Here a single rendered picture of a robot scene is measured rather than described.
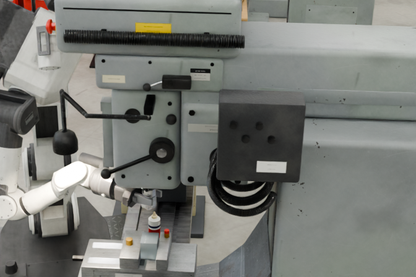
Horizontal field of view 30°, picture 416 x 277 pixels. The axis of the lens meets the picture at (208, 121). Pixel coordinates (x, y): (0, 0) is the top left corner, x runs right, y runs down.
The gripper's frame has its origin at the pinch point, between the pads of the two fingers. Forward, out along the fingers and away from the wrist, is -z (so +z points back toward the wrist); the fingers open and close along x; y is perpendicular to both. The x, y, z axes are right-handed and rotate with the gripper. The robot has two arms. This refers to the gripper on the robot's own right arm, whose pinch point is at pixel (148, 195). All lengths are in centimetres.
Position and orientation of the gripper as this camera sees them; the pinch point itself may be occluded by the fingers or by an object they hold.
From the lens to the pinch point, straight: 233.7
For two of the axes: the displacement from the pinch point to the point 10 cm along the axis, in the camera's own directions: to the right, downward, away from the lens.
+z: -8.9, -2.3, 3.8
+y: -0.4, 8.9, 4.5
